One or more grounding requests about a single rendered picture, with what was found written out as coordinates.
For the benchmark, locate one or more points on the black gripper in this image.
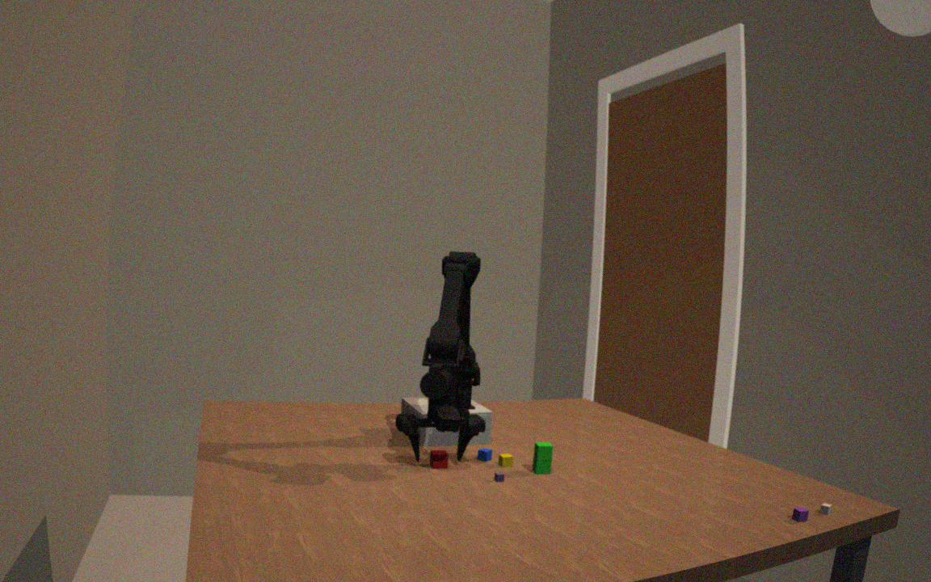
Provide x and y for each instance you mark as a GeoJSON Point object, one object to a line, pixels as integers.
{"type": "Point", "coordinates": [409, 423]}

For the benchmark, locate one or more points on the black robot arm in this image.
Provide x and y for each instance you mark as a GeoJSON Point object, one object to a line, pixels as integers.
{"type": "Point", "coordinates": [453, 362]}

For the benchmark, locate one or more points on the green block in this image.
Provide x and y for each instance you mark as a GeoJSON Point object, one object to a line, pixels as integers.
{"type": "Point", "coordinates": [543, 451]}
{"type": "Point", "coordinates": [541, 467]}

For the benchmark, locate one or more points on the red block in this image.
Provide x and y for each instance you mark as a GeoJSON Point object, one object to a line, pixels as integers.
{"type": "Point", "coordinates": [439, 459]}

